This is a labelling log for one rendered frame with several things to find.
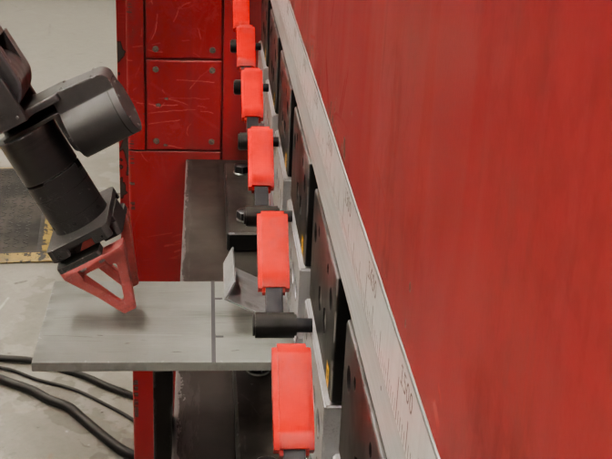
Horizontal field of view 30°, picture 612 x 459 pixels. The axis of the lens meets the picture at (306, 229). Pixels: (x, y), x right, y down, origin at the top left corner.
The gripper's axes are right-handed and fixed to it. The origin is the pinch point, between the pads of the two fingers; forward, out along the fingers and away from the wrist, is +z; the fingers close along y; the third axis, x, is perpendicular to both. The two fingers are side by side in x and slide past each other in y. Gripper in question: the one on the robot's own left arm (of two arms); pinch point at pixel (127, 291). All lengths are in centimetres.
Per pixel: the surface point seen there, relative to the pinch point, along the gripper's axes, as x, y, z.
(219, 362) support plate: -6.7, -9.3, 7.0
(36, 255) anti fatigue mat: 89, 235, 69
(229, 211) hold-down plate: -4, 53, 17
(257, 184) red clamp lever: -18.7, -13.4, -9.0
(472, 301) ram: -31, -75, -25
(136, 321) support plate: 0.6, -0.9, 3.0
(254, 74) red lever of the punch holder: -20.8, 10.2, -11.5
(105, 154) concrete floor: 78, 338, 77
